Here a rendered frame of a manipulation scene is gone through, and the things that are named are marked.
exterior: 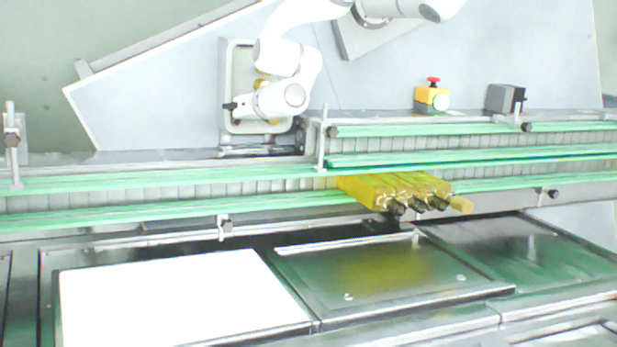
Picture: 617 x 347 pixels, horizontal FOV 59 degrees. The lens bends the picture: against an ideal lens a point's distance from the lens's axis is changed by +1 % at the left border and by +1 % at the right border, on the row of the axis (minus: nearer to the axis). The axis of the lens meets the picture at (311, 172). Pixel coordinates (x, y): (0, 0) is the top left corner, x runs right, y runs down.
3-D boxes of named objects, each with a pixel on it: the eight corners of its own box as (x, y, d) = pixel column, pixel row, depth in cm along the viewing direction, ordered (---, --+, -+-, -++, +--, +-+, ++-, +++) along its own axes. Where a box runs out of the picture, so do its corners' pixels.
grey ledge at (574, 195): (382, 210, 165) (403, 224, 155) (385, 183, 162) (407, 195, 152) (598, 190, 205) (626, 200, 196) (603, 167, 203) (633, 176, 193)
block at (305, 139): (291, 150, 142) (302, 156, 136) (293, 114, 140) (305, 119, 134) (303, 149, 144) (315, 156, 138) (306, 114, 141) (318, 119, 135)
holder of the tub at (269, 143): (215, 146, 140) (224, 153, 133) (218, 36, 132) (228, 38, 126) (277, 143, 147) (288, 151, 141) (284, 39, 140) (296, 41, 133)
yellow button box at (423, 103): (411, 108, 163) (427, 113, 156) (415, 83, 161) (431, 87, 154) (431, 108, 166) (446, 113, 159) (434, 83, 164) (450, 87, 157)
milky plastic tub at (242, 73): (215, 127, 138) (225, 134, 131) (218, 35, 132) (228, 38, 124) (279, 125, 145) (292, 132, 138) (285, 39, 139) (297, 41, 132)
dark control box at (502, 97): (483, 108, 174) (502, 113, 167) (487, 83, 172) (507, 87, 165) (502, 107, 178) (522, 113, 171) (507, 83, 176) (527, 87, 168)
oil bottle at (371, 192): (334, 186, 144) (377, 216, 125) (336, 166, 142) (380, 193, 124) (353, 184, 146) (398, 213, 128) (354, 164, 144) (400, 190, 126)
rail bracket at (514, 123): (487, 122, 160) (522, 132, 149) (492, 97, 158) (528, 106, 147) (499, 122, 162) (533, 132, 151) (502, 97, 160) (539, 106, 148)
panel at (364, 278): (51, 283, 109) (55, 390, 80) (50, 269, 109) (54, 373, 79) (420, 236, 148) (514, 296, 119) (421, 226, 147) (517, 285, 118)
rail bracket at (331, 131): (302, 163, 137) (324, 178, 126) (307, 96, 132) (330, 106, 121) (312, 163, 138) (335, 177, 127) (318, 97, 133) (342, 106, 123)
